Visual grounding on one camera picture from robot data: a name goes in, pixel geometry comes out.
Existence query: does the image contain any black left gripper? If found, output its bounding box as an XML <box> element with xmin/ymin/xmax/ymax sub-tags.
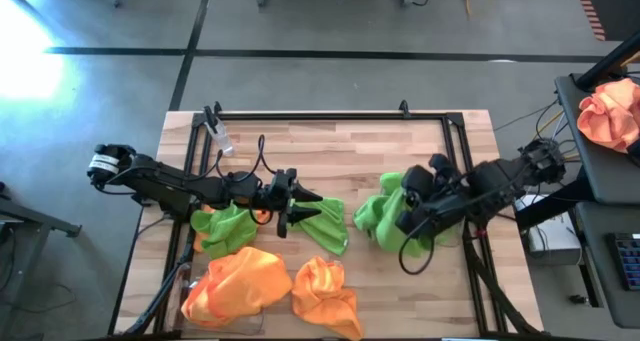
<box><xmin>249</xmin><ymin>184</ymin><xmax>324</xmax><ymax>240</ymax></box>

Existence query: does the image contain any orange microfiber towel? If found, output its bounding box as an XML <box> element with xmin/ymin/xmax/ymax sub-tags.
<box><xmin>193</xmin><ymin>203</ymin><xmax>274</xmax><ymax>255</ymax></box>
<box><xmin>207</xmin><ymin>245</ymin><xmax>294</xmax><ymax>322</ymax></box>
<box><xmin>180</xmin><ymin>273</ymin><xmax>241</xmax><ymax>331</ymax></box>
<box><xmin>291</xmin><ymin>254</ymin><xmax>365</xmax><ymax>341</ymax></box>

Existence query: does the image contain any clear spray bottle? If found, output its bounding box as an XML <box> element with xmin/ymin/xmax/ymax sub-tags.
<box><xmin>203</xmin><ymin>105</ymin><xmax>236</xmax><ymax>158</ymax></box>

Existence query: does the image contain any white power supply box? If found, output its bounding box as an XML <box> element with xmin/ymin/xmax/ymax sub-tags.
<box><xmin>514</xmin><ymin>194</ymin><xmax>584</xmax><ymax>267</ymax></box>

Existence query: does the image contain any grey side table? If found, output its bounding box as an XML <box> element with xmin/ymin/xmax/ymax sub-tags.
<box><xmin>554</xmin><ymin>73</ymin><xmax>640</xmax><ymax>205</ymax></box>

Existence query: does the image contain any grey desk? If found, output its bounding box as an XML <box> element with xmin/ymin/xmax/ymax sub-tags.
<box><xmin>574</xmin><ymin>200</ymin><xmax>640</xmax><ymax>330</ymax></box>

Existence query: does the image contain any black keyboard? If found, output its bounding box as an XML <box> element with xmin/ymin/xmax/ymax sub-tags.
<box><xmin>607</xmin><ymin>232</ymin><xmax>640</xmax><ymax>292</ymax></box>

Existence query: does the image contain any crumpled orange cloth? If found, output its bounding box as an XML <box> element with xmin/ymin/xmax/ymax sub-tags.
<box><xmin>576</xmin><ymin>78</ymin><xmax>640</xmax><ymax>155</ymax></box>

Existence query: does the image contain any black stand pole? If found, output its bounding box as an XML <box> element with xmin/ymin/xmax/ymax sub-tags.
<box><xmin>574</xmin><ymin>30</ymin><xmax>640</xmax><ymax>90</ymax></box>

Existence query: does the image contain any dark mat striped edge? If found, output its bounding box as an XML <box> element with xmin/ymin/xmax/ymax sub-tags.
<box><xmin>573</xmin><ymin>0</ymin><xmax>640</xmax><ymax>42</ymax></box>

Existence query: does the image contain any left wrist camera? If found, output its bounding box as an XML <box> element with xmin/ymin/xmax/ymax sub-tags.
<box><xmin>269</xmin><ymin>168</ymin><xmax>299</xmax><ymax>191</ymax></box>

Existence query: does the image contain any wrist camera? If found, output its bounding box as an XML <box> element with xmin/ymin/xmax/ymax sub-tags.
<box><xmin>402</xmin><ymin>164</ymin><xmax>436</xmax><ymax>202</ymax></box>
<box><xmin>269</xmin><ymin>168</ymin><xmax>299</xmax><ymax>191</ymax></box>

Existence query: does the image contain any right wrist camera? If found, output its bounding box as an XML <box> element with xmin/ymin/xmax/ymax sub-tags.
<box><xmin>402</xmin><ymin>164</ymin><xmax>436</xmax><ymax>202</ymax></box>

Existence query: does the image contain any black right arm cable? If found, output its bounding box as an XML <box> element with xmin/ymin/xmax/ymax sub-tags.
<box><xmin>397</xmin><ymin>225</ymin><xmax>436</xmax><ymax>276</ymax></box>

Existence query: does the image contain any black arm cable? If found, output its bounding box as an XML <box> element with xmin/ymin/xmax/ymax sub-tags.
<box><xmin>214</xmin><ymin>133</ymin><xmax>275</xmax><ymax>182</ymax></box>
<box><xmin>397</xmin><ymin>225</ymin><xmax>436</xmax><ymax>276</ymax></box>

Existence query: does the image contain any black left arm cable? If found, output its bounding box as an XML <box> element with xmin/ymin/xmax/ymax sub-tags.
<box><xmin>214</xmin><ymin>133</ymin><xmax>275</xmax><ymax>182</ymax></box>

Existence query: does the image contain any black aluminium rig frame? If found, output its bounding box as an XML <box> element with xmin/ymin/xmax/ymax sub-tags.
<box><xmin>107</xmin><ymin>100</ymin><xmax>551</xmax><ymax>341</ymax></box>

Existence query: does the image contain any yellow floor cable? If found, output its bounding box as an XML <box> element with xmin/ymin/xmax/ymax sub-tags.
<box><xmin>462</xmin><ymin>0</ymin><xmax>496</xmax><ymax>21</ymax></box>

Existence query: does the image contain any grey desk frame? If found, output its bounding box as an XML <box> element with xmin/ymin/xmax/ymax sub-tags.
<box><xmin>0</xmin><ymin>180</ymin><xmax>84</xmax><ymax>332</ymax></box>

